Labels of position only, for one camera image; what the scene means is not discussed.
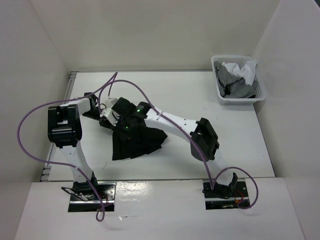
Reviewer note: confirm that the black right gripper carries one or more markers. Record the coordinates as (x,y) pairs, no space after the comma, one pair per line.
(119,120)

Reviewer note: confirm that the white plastic laundry basket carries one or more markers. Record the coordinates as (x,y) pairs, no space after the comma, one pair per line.
(257,85)

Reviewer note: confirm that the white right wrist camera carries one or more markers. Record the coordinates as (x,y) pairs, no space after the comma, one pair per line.
(108,113)

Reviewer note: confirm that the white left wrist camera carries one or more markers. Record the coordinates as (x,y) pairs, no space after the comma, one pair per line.
(109,103)

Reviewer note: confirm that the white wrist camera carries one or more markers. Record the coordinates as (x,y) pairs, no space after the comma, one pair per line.
(108,113)
(109,103)

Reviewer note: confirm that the grey skirt in basket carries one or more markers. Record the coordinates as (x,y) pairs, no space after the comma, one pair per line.
(230,86)

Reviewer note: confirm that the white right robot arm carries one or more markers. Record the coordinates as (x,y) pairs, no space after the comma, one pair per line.
(203,140)

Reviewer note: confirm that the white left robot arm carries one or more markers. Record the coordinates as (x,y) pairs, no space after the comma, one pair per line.
(64,129)

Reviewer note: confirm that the black pleated skirt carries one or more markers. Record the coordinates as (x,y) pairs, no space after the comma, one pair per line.
(140,140)

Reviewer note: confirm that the white garment in basket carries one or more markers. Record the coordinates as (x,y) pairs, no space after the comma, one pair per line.
(248,71)

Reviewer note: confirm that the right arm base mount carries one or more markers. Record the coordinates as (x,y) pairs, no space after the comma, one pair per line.
(216,200)

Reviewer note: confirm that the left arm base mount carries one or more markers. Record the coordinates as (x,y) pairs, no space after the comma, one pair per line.
(83,198)

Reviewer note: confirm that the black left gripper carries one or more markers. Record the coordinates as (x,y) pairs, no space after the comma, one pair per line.
(106,123)

